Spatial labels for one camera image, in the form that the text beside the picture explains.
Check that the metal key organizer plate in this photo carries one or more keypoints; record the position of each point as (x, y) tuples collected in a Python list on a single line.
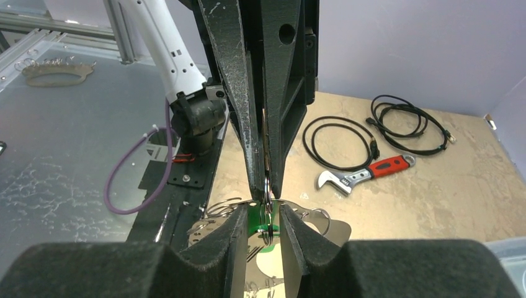
[(310, 244)]

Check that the spare key organizer plate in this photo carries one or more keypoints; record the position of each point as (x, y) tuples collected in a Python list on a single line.
[(55, 72)]

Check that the metal split keyring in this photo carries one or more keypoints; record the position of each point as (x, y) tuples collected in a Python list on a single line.
[(266, 211)]

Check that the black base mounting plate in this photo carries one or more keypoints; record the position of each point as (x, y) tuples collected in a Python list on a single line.
[(181, 203)]

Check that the aluminium frame rail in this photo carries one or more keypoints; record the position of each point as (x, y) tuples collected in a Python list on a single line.
[(95, 24)]

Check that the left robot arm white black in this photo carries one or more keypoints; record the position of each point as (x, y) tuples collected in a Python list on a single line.
[(183, 82)]

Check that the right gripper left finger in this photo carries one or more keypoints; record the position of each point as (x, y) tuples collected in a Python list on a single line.
[(213, 267)]

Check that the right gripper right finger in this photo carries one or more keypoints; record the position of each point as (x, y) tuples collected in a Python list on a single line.
[(421, 268)]

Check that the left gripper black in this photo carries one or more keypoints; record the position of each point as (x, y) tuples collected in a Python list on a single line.
[(266, 53)]

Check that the clear plastic storage box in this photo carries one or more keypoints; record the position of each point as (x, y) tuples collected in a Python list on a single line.
[(511, 254)]

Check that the green capped key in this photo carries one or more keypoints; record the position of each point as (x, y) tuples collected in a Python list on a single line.
[(257, 225)]

